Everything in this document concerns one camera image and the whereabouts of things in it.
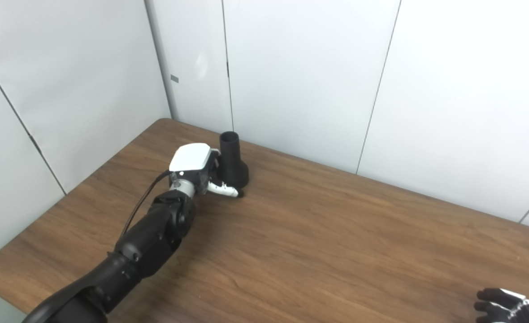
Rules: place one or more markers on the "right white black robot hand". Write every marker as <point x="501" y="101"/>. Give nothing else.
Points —
<point x="502" y="307"/>

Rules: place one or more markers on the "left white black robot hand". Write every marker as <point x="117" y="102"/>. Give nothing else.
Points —
<point x="190" y="157"/>

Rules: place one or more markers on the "black nozzle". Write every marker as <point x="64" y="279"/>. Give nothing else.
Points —
<point x="233" y="166"/>

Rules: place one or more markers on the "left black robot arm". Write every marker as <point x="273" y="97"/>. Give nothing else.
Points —
<point x="148" y="242"/>

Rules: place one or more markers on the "grey wall corner strip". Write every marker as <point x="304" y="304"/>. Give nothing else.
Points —
<point x="161" y="58"/>

